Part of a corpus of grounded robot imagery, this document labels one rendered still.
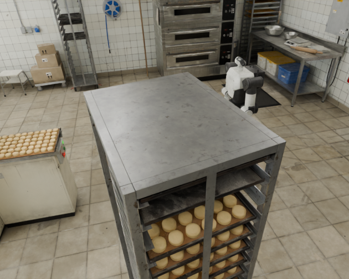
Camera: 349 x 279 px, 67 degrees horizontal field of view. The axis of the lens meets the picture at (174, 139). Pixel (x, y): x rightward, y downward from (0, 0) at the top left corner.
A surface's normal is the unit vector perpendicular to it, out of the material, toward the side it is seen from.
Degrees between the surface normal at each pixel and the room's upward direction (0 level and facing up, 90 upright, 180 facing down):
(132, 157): 0
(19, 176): 90
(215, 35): 90
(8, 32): 90
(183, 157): 0
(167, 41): 90
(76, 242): 0
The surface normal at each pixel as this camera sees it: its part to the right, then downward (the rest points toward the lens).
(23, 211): 0.21, 0.55
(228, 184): -0.04, -0.82
